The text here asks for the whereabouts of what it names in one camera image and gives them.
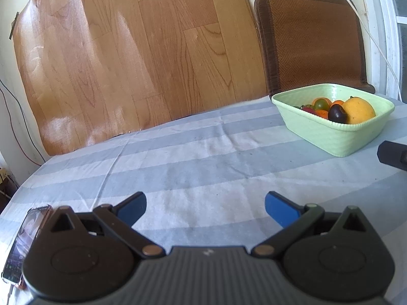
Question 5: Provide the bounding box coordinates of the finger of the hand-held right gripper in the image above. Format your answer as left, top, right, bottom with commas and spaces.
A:
377, 140, 407, 171

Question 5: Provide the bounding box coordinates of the smartphone in red case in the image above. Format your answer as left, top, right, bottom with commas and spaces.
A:
2, 206, 53, 289

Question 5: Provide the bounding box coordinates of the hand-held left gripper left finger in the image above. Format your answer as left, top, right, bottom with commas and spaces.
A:
48, 191, 166, 259

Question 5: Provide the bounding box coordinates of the white cable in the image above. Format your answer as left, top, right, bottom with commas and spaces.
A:
327, 0, 404, 100

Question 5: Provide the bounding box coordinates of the green tangerine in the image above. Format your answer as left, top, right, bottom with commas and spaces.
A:
312, 98, 331, 112

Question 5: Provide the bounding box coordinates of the brown woven chair back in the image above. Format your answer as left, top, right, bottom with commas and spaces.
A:
254, 0, 376, 97

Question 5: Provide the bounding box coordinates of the white window frame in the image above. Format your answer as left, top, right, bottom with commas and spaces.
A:
366, 0, 407, 102

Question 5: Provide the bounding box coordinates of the striped grey tablecloth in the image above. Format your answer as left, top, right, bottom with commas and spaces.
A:
0, 94, 407, 305

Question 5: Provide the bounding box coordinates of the dark purple plum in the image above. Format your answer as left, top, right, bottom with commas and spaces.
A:
327, 104, 347, 123

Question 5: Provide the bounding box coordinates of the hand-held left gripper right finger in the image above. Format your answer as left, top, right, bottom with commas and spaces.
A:
251, 191, 366, 259

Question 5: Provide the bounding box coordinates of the large yellow orange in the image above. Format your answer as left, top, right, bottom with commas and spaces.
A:
342, 96, 376, 125

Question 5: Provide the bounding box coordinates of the wood pattern wall sheet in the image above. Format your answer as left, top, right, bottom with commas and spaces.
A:
9, 0, 271, 157

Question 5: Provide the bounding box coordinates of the red cable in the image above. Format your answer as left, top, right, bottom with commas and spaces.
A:
0, 79, 45, 166

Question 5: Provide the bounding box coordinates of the light green plastic basket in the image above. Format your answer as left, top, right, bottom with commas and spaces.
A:
271, 83, 395, 158

